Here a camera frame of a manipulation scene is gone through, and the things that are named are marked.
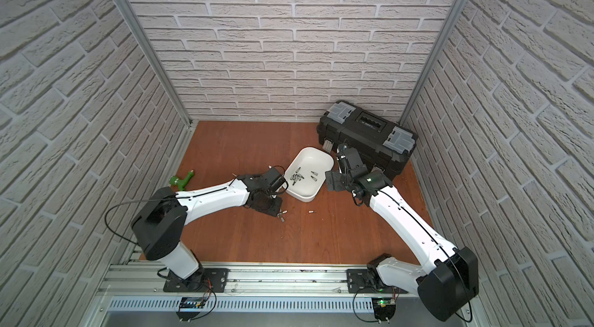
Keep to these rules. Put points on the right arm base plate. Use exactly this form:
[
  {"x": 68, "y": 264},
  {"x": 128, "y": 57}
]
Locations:
[{"x": 367, "y": 281}]

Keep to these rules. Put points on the left aluminium corner post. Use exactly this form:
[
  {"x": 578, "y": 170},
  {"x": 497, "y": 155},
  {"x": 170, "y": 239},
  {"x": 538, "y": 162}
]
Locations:
[{"x": 133, "y": 22}]

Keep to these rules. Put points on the left controller board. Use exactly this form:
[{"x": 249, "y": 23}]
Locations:
[{"x": 191, "y": 308}]

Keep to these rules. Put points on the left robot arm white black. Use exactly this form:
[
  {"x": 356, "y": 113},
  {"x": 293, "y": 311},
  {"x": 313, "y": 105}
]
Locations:
[{"x": 159, "y": 224}]

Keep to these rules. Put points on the aluminium corner post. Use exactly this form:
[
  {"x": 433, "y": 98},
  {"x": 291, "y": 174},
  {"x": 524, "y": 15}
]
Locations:
[
  {"x": 133, "y": 22},
  {"x": 440, "y": 43}
]

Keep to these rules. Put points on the pile of silver bits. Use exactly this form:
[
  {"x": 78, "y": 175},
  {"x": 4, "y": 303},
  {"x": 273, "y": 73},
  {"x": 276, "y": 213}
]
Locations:
[{"x": 281, "y": 215}]

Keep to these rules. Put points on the right controller board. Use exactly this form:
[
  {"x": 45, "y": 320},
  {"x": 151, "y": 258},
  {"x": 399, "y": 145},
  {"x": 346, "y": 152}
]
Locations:
[{"x": 384, "y": 309}]

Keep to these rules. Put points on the right aluminium corner post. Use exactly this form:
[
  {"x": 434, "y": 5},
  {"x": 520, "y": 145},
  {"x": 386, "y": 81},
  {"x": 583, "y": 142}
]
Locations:
[{"x": 440, "y": 43}]

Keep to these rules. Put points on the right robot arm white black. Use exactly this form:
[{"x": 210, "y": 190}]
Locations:
[{"x": 446, "y": 278}]

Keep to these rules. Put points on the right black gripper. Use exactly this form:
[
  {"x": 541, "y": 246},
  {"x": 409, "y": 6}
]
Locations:
[{"x": 333, "y": 180}]

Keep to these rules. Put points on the aluminium mounting rail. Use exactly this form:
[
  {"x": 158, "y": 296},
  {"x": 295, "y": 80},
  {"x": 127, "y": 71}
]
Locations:
[{"x": 145, "y": 278}]

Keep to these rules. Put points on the black plastic toolbox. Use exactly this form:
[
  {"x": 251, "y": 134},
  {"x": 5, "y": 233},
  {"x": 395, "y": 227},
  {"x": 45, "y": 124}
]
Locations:
[{"x": 382, "y": 144}]

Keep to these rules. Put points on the green toy drill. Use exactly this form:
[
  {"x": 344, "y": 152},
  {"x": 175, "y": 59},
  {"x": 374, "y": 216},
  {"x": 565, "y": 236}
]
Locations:
[{"x": 181, "y": 182}]

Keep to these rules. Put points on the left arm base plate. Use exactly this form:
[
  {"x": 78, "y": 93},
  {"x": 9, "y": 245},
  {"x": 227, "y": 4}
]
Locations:
[{"x": 205, "y": 279}]

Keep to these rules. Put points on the white rectangular storage box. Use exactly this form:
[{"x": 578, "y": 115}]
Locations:
[{"x": 308, "y": 159}]

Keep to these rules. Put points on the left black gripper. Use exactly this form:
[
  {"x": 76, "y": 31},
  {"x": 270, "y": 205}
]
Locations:
[{"x": 267, "y": 204}]

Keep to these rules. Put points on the controller board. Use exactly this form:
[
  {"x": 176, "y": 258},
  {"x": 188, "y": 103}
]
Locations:
[
  {"x": 384, "y": 309},
  {"x": 191, "y": 308}
]

